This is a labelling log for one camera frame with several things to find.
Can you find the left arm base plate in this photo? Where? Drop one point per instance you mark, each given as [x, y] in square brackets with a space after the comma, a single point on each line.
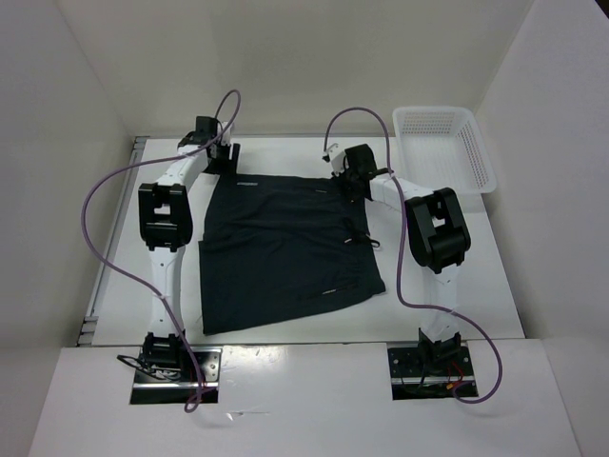
[170, 387]

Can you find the dark navy shorts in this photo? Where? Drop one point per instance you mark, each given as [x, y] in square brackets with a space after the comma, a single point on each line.
[279, 248]

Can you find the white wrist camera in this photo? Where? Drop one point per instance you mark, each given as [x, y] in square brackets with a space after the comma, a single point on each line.
[336, 157]
[224, 133]

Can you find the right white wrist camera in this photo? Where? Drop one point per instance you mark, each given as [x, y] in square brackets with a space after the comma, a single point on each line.
[336, 157]

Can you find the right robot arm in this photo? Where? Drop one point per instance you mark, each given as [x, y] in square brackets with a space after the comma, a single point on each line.
[435, 233]

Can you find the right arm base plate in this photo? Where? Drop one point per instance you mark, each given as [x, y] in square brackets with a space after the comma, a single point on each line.
[410, 380]

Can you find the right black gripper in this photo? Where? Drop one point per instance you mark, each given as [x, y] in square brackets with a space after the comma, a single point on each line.
[352, 196]

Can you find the white perforated plastic basket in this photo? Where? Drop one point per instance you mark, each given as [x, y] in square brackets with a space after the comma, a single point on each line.
[442, 147]

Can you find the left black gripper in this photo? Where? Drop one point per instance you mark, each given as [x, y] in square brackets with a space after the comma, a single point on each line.
[228, 167]

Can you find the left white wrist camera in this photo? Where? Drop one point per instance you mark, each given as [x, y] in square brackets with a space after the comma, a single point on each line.
[224, 133]

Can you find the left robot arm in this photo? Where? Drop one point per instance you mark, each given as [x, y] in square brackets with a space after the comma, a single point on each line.
[166, 227]

